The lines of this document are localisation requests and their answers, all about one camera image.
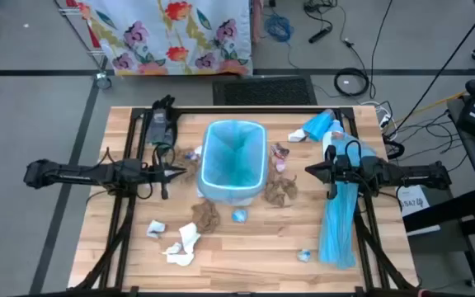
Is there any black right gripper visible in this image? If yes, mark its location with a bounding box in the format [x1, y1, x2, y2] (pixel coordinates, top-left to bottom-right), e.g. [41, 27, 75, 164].
[305, 144, 364, 200]

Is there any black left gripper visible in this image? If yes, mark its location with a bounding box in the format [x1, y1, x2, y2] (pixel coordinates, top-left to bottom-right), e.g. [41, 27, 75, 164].
[140, 158, 188, 200]

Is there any white paper wad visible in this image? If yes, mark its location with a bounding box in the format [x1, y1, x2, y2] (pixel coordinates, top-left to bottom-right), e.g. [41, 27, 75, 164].
[287, 128, 308, 144]

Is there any pink white candy wrapper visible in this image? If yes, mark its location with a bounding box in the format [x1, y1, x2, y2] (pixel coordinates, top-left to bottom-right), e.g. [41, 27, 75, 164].
[270, 143, 290, 160]

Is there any large brown paper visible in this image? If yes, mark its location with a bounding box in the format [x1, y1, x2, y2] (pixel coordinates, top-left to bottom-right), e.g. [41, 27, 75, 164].
[190, 200, 221, 234]

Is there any blue bin liner bag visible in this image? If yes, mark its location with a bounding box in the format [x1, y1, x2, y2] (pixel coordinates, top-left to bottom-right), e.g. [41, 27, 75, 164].
[197, 119, 269, 204]

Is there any long white paper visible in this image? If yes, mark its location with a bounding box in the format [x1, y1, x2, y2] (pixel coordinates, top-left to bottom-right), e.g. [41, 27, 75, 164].
[162, 222, 202, 267]

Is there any blue trash bag roll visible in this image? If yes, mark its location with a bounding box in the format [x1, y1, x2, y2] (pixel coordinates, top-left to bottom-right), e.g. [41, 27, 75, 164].
[303, 110, 337, 142]

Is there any crumpled translucent blue bag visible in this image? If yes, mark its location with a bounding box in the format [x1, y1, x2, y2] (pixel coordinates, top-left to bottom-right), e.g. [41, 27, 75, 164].
[322, 130, 378, 167]

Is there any flat pleated blue trash bag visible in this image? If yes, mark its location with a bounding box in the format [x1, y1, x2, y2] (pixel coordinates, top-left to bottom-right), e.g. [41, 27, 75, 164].
[318, 181, 360, 270]

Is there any black glove green cuff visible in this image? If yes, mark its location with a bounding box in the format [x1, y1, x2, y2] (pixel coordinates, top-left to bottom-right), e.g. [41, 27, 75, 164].
[145, 94, 177, 145]

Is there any white power strip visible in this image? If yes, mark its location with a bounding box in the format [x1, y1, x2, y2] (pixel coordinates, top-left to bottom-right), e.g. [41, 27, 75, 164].
[360, 101, 392, 130]

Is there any white printed paper sheet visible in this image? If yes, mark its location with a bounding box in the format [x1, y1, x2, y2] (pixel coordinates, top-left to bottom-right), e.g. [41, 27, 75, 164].
[397, 184, 430, 218]

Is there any black floor mat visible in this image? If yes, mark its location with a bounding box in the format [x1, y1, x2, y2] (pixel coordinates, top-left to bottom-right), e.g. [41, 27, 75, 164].
[212, 75, 317, 106]

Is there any floral print curtain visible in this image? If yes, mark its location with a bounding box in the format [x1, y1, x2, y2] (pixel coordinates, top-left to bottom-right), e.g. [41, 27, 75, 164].
[66, 0, 254, 77]

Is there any black handheld device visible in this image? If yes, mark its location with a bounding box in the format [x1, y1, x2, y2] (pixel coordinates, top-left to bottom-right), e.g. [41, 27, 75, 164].
[308, 26, 333, 45]

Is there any thin black pole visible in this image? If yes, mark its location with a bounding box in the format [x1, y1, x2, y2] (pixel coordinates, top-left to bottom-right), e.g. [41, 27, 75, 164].
[385, 0, 475, 139]

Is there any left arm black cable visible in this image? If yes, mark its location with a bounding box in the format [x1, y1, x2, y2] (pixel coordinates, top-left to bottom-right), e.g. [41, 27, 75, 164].
[136, 142, 177, 201]

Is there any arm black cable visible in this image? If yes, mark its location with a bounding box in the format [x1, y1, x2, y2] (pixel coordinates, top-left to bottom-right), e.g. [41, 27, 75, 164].
[136, 142, 177, 201]
[343, 139, 363, 166]

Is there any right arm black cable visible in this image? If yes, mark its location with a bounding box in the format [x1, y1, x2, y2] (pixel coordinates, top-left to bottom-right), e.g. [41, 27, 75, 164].
[343, 139, 363, 166]

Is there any black aluminium rig frame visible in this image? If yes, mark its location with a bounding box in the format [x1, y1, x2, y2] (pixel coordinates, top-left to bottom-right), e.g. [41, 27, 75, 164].
[68, 106, 418, 292]

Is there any black coiled cable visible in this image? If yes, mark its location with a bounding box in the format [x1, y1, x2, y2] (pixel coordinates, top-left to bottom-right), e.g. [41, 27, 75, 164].
[334, 68, 370, 98]

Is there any yellow cable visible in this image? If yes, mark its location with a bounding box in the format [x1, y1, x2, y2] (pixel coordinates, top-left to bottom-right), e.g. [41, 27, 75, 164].
[393, 76, 475, 125]

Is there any long black floor cable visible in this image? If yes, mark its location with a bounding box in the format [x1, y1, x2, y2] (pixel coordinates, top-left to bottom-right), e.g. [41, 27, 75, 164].
[368, 0, 395, 100]

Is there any metal wire rack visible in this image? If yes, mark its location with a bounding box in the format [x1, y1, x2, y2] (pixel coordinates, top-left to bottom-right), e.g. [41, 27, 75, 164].
[54, 0, 113, 91]

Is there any blue coiled cable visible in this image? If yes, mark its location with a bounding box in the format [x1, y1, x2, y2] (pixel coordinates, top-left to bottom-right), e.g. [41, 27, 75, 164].
[264, 12, 295, 44]

